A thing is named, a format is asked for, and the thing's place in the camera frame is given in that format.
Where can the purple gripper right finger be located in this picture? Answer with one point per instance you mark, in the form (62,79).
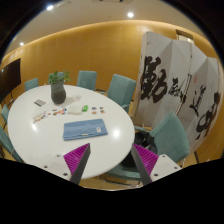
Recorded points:
(145,161)

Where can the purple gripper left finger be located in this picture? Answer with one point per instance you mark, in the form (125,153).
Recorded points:
(76,161)

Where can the blue folded towel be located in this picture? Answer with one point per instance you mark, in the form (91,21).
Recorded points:
(84,129)

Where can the teal chair near right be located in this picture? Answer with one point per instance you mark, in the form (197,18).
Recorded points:
(168,137)

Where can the white box on table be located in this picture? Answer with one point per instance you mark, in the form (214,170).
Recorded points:
(74,110)

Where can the green small object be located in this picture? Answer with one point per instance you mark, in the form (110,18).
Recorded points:
(85,108)

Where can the small grey card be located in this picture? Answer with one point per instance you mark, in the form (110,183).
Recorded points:
(40,102)

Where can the grey vase with plant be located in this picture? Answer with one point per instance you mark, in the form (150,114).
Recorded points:
(58,93)

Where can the teal chair far right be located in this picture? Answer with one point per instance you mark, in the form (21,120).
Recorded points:
(121,90)

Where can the teal chair left edge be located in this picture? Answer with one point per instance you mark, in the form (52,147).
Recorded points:
(4,139)

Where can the teal chair far middle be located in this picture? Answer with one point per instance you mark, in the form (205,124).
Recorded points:
(87,79)

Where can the calligraphy folding screen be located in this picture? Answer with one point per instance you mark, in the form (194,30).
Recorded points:
(175,75)

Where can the teal chair far left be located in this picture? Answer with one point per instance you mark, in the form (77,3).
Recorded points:
(31,84)

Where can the black wall television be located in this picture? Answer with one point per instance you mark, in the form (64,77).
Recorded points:
(10,78)

